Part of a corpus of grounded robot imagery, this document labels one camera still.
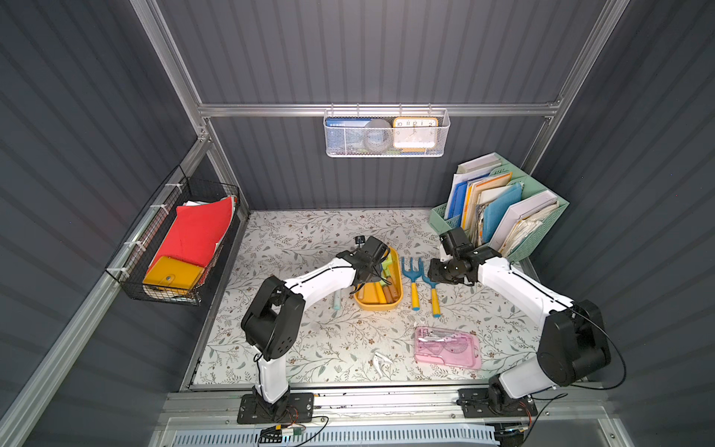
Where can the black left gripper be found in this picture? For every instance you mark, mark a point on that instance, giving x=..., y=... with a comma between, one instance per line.
x=381, y=268

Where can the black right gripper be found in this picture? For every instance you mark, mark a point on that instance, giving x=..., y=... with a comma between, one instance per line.
x=438, y=271

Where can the blue rake yellow handle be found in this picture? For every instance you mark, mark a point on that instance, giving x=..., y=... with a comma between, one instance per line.
x=413, y=269
x=379, y=293
x=435, y=306

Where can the light blue hand rake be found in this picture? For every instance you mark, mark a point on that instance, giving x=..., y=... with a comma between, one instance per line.
x=337, y=301

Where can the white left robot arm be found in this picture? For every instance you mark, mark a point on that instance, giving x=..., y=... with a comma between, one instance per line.
x=273, y=319

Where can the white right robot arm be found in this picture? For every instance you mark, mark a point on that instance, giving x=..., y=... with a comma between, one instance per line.
x=573, y=342

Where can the yellow plastic storage box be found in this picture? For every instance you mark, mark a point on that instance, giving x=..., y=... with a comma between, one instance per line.
x=366, y=298

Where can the blue box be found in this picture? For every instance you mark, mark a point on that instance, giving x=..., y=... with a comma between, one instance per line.
x=345, y=136

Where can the stack of magazines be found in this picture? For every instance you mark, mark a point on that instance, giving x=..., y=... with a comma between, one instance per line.
x=480, y=220

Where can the blue folder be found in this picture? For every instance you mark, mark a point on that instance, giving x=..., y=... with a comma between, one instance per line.
x=457, y=202

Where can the teal folder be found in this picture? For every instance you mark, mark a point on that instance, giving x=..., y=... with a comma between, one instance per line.
x=496, y=210

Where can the orange yellow book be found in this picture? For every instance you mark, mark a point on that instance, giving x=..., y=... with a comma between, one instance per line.
x=494, y=181

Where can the white binder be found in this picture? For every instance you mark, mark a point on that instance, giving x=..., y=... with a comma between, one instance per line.
x=522, y=219

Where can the pink plastic pencil case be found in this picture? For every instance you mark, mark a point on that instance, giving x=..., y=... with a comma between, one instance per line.
x=447, y=348

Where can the white paper scrap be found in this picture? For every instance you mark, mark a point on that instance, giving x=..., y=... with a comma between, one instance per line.
x=380, y=362

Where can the grey tape roll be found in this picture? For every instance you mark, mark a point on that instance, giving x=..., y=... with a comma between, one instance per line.
x=378, y=136

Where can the yellow white clock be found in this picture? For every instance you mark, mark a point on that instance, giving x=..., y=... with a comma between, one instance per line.
x=415, y=134

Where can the red folder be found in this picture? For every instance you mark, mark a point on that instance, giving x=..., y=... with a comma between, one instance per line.
x=197, y=232

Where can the yellow case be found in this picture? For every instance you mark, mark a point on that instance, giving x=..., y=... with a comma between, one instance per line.
x=168, y=272

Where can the lime rake wooden handle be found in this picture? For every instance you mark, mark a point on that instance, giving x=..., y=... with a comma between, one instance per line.
x=390, y=280

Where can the white wire wall basket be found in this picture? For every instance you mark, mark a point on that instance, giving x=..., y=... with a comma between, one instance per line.
x=389, y=114

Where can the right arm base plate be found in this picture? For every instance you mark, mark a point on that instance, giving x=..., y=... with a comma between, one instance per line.
x=489, y=402

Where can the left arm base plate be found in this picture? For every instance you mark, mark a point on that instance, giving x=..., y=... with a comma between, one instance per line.
x=291, y=408

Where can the white vented rail cover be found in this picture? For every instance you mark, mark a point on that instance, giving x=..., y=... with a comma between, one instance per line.
x=335, y=435

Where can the black wire wall basket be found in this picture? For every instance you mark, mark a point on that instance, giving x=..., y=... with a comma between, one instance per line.
x=137, y=252

